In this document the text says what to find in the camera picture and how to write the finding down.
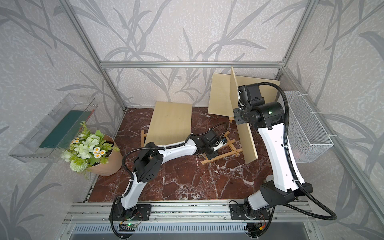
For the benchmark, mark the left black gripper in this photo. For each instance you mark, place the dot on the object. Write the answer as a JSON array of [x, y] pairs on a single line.
[[214, 156]]

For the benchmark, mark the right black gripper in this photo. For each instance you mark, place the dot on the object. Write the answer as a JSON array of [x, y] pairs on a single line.
[[236, 118]]

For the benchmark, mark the light plywood board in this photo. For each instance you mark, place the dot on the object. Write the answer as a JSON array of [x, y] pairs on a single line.
[[220, 103], [244, 130], [170, 123]]

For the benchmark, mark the wooden easel frame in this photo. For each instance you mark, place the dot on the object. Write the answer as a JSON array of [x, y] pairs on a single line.
[[143, 138], [227, 150]]

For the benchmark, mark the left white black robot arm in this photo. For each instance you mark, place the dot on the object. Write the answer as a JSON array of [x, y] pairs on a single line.
[[143, 165]]

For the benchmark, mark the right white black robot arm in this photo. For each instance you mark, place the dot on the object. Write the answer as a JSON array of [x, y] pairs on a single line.
[[287, 184]]

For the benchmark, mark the artificial flower bouquet in pot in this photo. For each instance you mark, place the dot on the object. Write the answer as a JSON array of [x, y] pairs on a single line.
[[96, 153]]

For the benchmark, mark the white wire mesh basket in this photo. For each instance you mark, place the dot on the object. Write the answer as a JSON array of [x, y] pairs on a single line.
[[307, 136]]

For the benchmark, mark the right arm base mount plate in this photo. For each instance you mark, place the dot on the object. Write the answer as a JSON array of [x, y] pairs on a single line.
[[245, 212]]

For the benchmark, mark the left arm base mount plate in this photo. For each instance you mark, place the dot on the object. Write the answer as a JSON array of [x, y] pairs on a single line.
[[137, 213]]

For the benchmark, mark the aluminium front rail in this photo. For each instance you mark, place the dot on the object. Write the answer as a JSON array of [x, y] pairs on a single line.
[[201, 211]]

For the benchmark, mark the clear plastic wall tray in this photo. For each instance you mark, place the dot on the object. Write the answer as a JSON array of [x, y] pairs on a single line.
[[46, 142]]

